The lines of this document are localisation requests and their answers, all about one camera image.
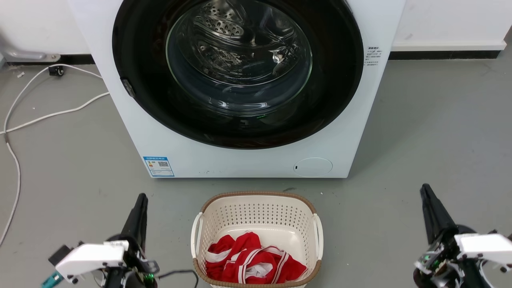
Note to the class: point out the red white-striped garment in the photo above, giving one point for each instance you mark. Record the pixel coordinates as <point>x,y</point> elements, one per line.
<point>256,262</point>

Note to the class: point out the white front-load washing machine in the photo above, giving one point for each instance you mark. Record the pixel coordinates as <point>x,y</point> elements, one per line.
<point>240,164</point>

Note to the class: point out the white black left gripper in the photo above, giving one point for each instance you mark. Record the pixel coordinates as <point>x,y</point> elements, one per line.
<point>92,256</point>

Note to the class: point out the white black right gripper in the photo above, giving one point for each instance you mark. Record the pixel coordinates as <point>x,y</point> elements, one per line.
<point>484,248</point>

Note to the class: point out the small printed text sticker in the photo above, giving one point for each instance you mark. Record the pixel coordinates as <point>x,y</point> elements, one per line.
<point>373,56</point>

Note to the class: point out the steel perforated drum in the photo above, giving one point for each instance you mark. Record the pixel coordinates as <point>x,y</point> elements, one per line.
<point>224,28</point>

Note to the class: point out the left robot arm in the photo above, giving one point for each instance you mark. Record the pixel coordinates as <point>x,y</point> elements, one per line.
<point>116,280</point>

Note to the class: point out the grey metal pipe bracket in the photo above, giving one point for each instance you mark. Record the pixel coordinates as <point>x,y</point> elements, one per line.
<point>24,54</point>

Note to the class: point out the small black plug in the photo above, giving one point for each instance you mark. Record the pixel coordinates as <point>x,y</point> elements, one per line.
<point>56,70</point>

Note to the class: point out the round white filter cover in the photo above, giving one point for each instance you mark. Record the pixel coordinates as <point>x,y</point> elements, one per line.
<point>314,167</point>

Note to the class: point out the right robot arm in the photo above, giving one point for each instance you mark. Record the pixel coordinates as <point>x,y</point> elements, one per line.
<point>474,278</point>

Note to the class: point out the white wall ledge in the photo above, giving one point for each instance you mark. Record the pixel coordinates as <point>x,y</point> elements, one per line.
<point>440,45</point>

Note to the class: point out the cream plastic laundry basket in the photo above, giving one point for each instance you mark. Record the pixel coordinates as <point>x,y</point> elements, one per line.
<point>256,212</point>

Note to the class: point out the black round glass door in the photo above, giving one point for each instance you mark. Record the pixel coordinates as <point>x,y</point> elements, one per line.
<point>140,100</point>

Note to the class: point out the blue energy label sticker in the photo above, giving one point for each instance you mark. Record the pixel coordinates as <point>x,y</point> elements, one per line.
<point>158,166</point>

